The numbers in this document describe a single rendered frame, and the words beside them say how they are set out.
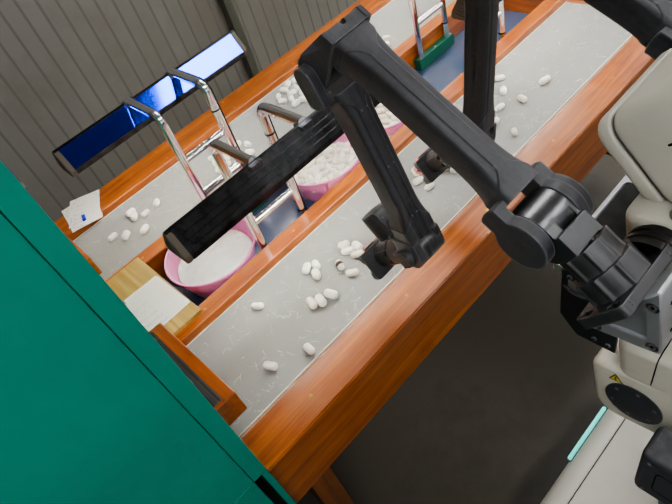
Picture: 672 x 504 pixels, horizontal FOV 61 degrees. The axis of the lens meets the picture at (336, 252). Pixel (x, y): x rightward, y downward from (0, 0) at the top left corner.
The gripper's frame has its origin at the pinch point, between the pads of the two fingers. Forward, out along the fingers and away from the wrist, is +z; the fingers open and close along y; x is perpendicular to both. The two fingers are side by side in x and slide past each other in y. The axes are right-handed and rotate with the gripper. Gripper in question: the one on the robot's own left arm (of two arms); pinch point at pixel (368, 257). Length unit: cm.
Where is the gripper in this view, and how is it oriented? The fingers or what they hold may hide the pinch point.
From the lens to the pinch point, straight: 129.1
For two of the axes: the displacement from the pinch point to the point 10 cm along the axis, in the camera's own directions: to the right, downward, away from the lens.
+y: -6.8, 6.4, -3.5
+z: -3.6, 1.2, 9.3
